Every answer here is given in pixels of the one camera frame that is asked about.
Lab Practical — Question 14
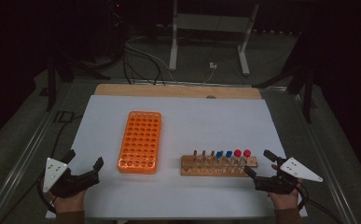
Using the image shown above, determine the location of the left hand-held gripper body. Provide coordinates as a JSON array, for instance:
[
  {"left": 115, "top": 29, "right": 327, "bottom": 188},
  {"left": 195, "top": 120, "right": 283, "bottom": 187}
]
[{"left": 42, "top": 157, "right": 101, "bottom": 199}]

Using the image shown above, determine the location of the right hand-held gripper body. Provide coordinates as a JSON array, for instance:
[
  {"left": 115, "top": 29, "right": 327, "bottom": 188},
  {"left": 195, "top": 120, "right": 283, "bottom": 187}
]
[{"left": 254, "top": 156, "right": 324, "bottom": 196}]

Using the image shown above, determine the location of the wooden test tube rack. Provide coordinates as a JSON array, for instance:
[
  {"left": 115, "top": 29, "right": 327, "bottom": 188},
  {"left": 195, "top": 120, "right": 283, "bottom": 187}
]
[{"left": 180, "top": 149, "right": 259, "bottom": 178}]

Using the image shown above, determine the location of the red capped test tube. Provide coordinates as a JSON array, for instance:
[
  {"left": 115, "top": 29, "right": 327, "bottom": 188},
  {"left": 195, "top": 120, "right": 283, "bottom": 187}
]
[{"left": 243, "top": 148, "right": 253, "bottom": 167}]

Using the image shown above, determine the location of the red cap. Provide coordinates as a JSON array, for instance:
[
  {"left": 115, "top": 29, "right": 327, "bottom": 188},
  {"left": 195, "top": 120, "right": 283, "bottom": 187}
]
[{"left": 233, "top": 148, "right": 243, "bottom": 173}]

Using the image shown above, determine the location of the blue capped test tube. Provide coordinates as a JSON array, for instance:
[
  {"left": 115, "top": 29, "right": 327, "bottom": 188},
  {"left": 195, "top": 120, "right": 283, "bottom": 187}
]
[
  {"left": 215, "top": 150, "right": 225, "bottom": 172},
  {"left": 225, "top": 150, "right": 234, "bottom": 172}
]

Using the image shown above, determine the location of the orange plastic test tube rack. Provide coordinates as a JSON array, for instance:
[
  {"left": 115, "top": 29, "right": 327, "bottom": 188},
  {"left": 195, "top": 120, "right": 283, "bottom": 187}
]
[{"left": 117, "top": 110, "right": 162, "bottom": 175}]

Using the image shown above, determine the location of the person's left hand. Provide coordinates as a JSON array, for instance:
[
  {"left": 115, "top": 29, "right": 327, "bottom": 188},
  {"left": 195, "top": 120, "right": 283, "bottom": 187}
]
[{"left": 50, "top": 189, "right": 88, "bottom": 214}]

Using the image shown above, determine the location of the person's right hand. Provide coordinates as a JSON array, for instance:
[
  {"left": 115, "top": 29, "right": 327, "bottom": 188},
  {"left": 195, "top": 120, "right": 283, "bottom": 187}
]
[{"left": 267, "top": 178, "right": 303, "bottom": 211}]

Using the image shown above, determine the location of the white table sheet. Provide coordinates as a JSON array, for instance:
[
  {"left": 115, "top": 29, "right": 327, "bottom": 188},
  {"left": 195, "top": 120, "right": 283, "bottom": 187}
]
[{"left": 45, "top": 94, "right": 309, "bottom": 220}]

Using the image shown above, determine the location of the wooden table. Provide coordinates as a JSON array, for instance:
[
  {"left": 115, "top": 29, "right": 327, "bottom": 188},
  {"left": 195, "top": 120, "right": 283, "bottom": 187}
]
[{"left": 93, "top": 83, "right": 262, "bottom": 101}]

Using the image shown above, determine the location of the grey metal stand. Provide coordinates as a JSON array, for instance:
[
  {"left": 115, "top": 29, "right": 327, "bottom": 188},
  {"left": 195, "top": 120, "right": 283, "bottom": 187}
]
[{"left": 168, "top": 0, "right": 260, "bottom": 77}]

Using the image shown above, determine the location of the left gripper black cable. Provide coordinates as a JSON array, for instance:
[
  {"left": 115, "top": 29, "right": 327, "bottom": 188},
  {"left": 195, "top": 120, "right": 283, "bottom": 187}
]
[{"left": 36, "top": 115, "right": 84, "bottom": 214}]

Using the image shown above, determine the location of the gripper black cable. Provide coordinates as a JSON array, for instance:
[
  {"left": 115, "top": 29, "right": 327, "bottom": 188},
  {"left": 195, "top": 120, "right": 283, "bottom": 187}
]
[
  {"left": 296, "top": 183, "right": 344, "bottom": 224},
  {"left": 36, "top": 115, "right": 84, "bottom": 214}
]

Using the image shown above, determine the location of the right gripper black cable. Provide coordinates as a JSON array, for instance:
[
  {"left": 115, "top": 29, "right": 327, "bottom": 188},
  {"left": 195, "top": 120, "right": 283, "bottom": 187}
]
[{"left": 296, "top": 183, "right": 344, "bottom": 224}]

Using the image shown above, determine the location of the white cable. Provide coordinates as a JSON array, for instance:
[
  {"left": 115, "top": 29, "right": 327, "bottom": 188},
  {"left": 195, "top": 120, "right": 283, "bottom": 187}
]
[{"left": 168, "top": 66, "right": 215, "bottom": 86}]

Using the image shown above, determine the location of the bundle of black cables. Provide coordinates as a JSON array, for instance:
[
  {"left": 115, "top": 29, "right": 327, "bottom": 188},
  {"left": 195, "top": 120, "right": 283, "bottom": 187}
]
[{"left": 121, "top": 40, "right": 167, "bottom": 87}]

